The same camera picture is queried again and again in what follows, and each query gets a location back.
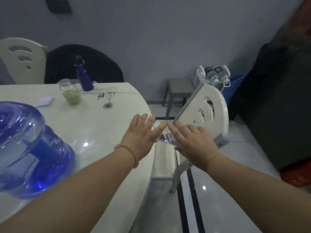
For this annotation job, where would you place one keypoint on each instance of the small white card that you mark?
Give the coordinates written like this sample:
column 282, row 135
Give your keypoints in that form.
column 45, row 101

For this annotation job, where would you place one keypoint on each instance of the glass jar with silver lid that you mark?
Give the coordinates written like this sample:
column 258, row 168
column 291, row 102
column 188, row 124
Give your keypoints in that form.
column 71, row 94

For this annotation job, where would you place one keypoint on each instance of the person's right hand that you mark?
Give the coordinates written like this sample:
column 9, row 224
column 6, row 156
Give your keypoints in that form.
column 196, row 148

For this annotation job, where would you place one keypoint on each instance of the white tiered storage cart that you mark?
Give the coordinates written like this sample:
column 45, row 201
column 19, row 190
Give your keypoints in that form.
column 199, row 75

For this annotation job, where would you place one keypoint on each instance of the blue perforated basket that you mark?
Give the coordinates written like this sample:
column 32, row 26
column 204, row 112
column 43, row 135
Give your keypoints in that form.
column 233, row 89

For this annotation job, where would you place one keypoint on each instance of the dark grey cabinet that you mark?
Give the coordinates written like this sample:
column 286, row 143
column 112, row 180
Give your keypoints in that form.
column 284, row 114

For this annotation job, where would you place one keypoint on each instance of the person's left hand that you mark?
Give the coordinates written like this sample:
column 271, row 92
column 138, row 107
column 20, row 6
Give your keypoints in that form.
column 141, row 138

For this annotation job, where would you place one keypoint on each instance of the green label water bottle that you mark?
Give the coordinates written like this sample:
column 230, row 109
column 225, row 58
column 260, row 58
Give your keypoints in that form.
column 221, row 72
column 210, row 73

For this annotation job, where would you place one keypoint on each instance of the black fabric bag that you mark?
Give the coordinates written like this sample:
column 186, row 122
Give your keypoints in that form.
column 245, row 94

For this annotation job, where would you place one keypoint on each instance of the grey stool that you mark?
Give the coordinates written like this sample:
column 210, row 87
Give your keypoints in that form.
column 179, row 86

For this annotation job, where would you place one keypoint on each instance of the small blue tinted water bottle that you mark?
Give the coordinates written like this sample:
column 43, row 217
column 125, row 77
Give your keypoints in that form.
column 167, row 138

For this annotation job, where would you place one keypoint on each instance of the white table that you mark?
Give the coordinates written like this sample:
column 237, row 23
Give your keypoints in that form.
column 97, row 123

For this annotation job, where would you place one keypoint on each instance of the large blue water jug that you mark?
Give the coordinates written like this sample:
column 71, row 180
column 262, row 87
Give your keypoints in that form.
column 29, row 148

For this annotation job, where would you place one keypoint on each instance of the person's right forearm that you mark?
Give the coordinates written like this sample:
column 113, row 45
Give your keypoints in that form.
column 262, row 196

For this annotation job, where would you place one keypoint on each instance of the black wall switch plate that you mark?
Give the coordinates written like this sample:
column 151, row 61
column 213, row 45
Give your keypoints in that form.
column 58, row 6

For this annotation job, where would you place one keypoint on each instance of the dark blue metal flask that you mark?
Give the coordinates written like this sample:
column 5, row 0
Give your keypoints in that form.
column 83, row 77

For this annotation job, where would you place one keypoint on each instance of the red plastic jug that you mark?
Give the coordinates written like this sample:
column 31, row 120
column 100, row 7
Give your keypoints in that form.
column 297, row 175

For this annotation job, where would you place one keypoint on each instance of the white chair with arc cutouts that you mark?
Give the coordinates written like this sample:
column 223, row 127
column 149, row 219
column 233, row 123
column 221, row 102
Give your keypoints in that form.
column 218, row 106
column 9, row 67

